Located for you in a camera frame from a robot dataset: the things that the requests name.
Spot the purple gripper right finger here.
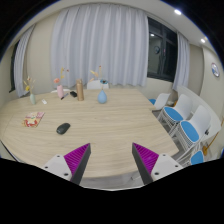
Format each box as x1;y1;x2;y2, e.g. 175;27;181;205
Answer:
131;142;184;186

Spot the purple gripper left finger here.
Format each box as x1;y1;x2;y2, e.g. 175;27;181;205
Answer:
41;142;92;186

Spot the black computer mouse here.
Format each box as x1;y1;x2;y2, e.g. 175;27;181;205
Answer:
56;123;70;135

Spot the white blue chair middle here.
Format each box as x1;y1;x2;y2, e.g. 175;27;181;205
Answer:
157;94;193;129

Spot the white blue chair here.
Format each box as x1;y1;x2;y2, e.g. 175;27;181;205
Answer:
150;93;170;110
171;105;211;151
157;94;193;129

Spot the white blue chair near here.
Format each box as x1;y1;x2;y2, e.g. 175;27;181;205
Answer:
171;105;211;151

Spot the blue chair seat lower right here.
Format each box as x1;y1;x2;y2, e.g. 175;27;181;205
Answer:
190;150;204;165

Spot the white blue chair far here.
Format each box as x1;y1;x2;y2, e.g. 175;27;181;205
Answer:
150;93;170;110

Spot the blue ceramic vase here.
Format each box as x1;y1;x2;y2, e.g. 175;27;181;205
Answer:
97;90;107;104

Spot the pink vase with flowers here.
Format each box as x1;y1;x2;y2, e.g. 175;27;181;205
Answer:
53;67;65;99

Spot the gold metal bottle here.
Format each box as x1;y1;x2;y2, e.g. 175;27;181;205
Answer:
76;79;84;101

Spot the pale green vase with flowers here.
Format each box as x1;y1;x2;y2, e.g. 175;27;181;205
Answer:
23;77;36;105

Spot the white right curtain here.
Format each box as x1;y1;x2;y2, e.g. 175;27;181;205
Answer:
172;33;190;90

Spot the white curtain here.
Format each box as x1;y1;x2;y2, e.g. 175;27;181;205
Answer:
14;26;35;97
50;3;149;87
172;33;190;90

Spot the white centre curtain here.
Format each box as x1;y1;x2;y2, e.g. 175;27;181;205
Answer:
50;3;149;87

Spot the dark window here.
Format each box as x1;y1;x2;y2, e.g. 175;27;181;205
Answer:
147;18;178;82

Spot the white left curtain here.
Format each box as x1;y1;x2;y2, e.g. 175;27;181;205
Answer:
14;26;35;97

